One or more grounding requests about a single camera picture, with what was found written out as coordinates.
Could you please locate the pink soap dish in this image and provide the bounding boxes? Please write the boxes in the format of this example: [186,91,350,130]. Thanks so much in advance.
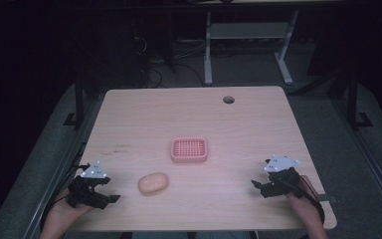
[170,136,209,164]

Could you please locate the bundle of floor cables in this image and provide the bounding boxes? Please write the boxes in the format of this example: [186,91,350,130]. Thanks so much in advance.
[130,19,210,89]

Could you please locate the grey table edge clamp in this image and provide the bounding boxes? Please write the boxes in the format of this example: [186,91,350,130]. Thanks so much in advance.
[317,194,340,204]

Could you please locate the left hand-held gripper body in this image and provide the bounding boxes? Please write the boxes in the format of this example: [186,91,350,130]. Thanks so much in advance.
[67,160,111,210]

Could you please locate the aluminium rail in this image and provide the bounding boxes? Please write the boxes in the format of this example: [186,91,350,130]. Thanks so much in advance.
[21,99,97,239]
[327,96,382,220]

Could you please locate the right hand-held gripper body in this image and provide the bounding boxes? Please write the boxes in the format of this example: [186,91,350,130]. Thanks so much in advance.
[263,153,305,199]

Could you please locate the person's left hand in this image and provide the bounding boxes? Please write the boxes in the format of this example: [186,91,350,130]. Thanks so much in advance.
[46,187,95,233]

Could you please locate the white metal desk frame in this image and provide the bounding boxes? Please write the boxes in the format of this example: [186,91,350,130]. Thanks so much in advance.
[203,9,300,87]

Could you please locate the black metal stand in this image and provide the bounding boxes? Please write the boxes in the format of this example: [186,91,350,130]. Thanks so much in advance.
[63,71,88,129]
[343,69,375,130]

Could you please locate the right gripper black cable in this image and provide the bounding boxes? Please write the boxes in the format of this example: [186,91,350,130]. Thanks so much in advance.
[291,174,326,225]

